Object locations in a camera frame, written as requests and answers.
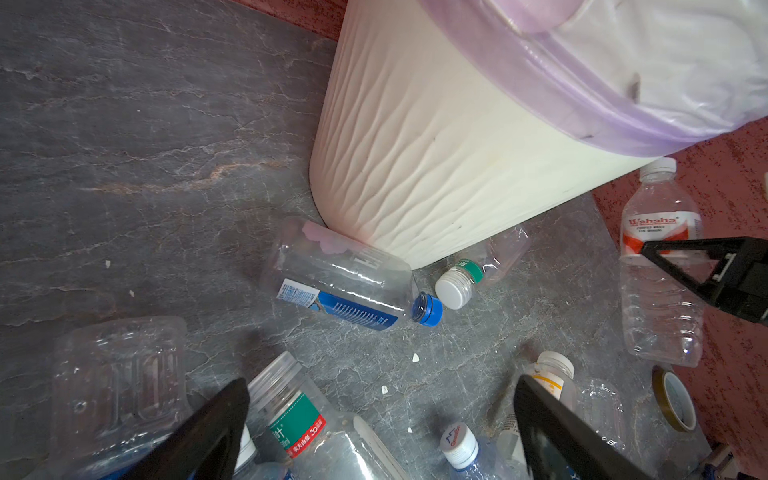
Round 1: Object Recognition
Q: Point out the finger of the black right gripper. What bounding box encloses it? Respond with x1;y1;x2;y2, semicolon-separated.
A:
641;237;767;324

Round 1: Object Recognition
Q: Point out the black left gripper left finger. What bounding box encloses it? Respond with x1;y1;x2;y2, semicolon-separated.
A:
122;378;250;480

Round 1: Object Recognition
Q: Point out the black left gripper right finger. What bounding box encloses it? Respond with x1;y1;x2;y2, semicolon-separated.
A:
513;375;648;479

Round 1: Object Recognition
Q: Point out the clear bottle orange label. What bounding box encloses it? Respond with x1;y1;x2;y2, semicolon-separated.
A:
497;350;577;457

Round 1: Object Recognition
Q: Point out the tall clear bottle purple label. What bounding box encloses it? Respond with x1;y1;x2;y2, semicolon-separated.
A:
440;422;525;480

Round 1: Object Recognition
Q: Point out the clear square plastic bottle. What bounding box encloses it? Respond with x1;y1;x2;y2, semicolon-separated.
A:
49;316;192;479

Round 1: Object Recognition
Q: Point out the pink bin liner bag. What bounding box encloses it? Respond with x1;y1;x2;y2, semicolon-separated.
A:
424;0;767;157

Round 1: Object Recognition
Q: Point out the cream ribbed waste bin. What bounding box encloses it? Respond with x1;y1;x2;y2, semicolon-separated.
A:
309;1;670;269

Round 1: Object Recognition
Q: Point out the clear jar green red label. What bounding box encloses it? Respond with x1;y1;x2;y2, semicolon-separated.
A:
248;352;408;479

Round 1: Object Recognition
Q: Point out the brown tape roll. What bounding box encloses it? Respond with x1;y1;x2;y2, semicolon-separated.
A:
652;366;698;433

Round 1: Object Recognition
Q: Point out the clear bottle green band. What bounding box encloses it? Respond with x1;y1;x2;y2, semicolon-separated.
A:
434;225;531;310

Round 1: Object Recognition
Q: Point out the clear bottle blue cap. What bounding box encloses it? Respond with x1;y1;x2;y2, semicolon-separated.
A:
260;216;444;331

